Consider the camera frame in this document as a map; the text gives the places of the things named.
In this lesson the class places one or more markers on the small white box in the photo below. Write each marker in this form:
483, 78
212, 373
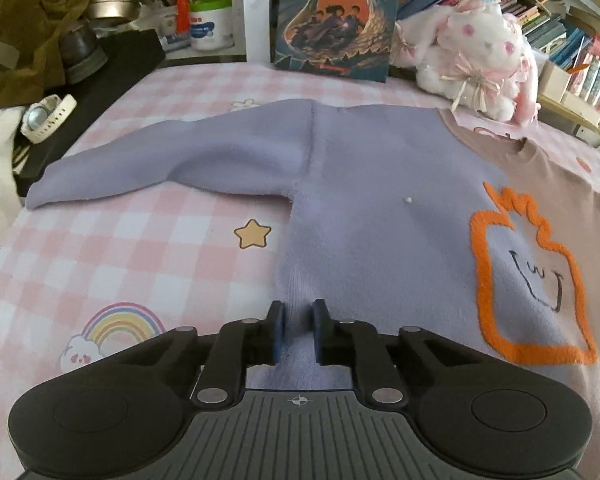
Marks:
552, 82

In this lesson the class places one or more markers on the black pot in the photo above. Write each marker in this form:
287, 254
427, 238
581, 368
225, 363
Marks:
80, 50

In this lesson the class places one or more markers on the white jar green lid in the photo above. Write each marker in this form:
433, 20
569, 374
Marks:
211, 27

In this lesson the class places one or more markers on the fantasy novel book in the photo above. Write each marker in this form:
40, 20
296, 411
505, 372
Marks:
330, 20

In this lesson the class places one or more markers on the olive green jacket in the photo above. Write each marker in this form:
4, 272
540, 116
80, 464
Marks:
20, 10

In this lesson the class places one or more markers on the white pink plush bunny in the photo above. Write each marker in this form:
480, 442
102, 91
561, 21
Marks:
475, 40

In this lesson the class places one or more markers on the pink checked printed sheet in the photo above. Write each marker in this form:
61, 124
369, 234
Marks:
130, 260

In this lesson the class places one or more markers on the black flat board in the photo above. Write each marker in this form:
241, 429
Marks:
120, 60

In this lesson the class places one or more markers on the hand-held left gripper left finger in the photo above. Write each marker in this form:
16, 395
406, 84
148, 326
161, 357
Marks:
278, 332

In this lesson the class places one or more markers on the white wrist watch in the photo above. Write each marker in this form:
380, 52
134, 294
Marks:
45, 116

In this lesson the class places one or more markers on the white shelf post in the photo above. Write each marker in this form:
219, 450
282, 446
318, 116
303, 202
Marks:
257, 10

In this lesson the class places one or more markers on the row of colourful packets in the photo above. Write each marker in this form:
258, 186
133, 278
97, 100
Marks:
597, 75

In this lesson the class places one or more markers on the purple and brown sweater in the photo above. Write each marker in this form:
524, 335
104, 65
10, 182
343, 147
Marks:
370, 200

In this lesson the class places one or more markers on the wooden bookshelf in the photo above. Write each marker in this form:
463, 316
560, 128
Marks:
580, 119

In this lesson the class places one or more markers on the round metal tin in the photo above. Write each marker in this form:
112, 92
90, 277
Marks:
112, 9

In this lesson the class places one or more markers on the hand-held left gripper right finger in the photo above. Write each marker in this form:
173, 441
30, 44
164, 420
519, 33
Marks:
316, 331

